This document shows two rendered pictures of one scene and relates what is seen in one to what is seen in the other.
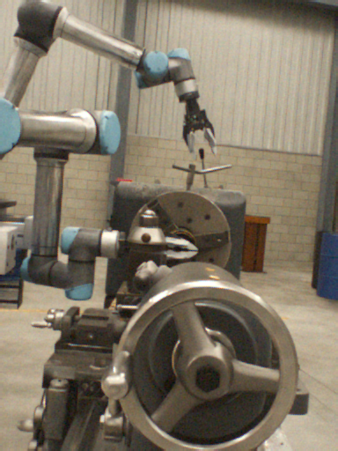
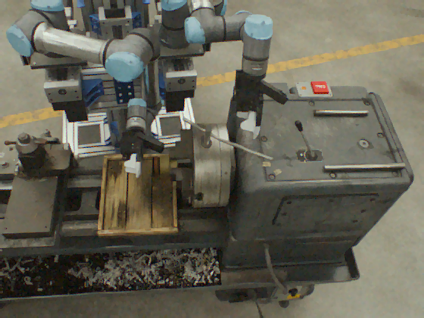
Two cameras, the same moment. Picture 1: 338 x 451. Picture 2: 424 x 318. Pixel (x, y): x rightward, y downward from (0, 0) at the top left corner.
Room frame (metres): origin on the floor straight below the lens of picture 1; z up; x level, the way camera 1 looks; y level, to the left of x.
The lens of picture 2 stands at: (1.63, -0.90, 2.38)
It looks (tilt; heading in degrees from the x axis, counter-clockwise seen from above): 53 degrees down; 79
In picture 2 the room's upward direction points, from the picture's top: 8 degrees clockwise
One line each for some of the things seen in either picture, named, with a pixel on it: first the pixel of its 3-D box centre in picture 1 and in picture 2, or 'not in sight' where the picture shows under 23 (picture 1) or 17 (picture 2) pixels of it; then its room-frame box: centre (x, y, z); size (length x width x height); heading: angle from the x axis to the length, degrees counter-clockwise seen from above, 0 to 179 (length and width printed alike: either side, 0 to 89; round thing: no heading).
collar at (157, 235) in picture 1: (147, 235); (26, 142); (1.13, 0.04, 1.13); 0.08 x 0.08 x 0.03
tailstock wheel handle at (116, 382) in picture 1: (120, 372); not in sight; (0.41, 0.03, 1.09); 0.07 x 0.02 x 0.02; 0
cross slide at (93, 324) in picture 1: (170, 329); (35, 184); (1.13, -0.02, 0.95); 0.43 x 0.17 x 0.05; 90
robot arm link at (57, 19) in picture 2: not in sight; (48, 14); (1.18, 0.52, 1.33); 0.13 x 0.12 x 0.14; 65
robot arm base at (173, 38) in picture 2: not in sight; (175, 29); (1.68, 0.59, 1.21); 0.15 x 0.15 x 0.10
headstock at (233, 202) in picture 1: (172, 237); (305, 161); (2.18, -0.02, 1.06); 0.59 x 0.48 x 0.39; 0
